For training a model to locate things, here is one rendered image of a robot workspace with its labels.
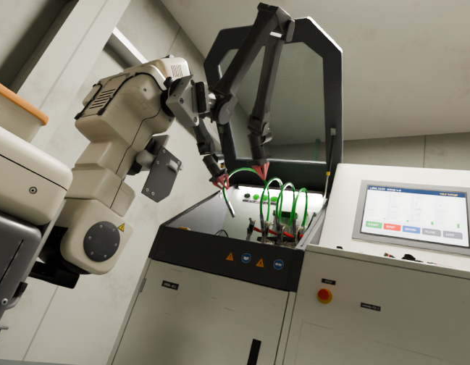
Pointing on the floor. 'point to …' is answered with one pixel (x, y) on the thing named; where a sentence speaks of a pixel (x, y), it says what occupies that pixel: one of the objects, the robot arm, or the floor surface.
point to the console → (382, 290)
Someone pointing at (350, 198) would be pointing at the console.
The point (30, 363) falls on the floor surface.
